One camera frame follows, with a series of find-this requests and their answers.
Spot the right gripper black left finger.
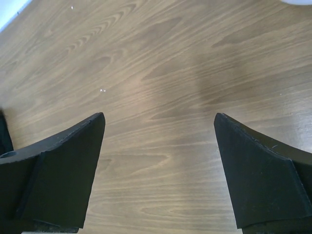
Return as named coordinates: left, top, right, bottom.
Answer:
left=0, top=112, right=105, bottom=233

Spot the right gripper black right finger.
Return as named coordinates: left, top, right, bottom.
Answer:
left=214, top=113, right=312, bottom=234

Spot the black t shirt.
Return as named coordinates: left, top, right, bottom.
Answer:
left=0, top=109, right=14, bottom=155

